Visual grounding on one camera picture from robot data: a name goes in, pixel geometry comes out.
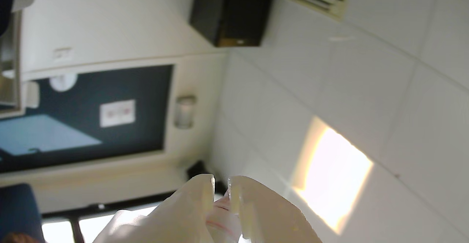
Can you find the small white wall box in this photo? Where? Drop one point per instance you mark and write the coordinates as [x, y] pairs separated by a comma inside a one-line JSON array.
[[32, 94]]

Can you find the black window frame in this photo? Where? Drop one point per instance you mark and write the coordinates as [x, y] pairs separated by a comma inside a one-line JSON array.
[[110, 206]]

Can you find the dark blue padded object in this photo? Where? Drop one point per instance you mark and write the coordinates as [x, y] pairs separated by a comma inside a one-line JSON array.
[[18, 210]]

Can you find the red whiteboard marker pen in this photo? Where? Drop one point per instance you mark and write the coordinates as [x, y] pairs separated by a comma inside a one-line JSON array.
[[221, 223]]

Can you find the small black mounted device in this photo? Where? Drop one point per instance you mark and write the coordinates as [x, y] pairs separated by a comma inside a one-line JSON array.
[[198, 169]]

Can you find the white wall switch plate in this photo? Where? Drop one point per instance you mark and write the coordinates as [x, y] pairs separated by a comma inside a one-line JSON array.
[[63, 54]]

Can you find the dark wall display board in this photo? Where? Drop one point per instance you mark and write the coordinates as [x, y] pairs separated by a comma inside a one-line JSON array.
[[146, 107]]

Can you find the reddish brown hair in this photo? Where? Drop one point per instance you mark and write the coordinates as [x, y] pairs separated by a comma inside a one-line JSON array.
[[16, 238]]

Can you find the white paper sign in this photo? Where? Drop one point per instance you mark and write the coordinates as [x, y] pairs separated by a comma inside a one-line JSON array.
[[117, 113]]

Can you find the white cylindrical wall device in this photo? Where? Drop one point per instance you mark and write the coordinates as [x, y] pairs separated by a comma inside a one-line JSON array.
[[184, 111]]

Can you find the black wall speaker box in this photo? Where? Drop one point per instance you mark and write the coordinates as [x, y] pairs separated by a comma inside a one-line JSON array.
[[229, 8]]

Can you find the round white wall disc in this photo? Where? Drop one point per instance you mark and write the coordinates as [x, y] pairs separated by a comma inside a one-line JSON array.
[[63, 81]]

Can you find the square ceiling light panel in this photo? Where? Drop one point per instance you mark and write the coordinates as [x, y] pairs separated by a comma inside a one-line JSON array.
[[335, 175]]

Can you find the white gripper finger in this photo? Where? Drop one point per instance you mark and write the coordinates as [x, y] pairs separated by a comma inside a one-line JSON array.
[[271, 221], [176, 217]]

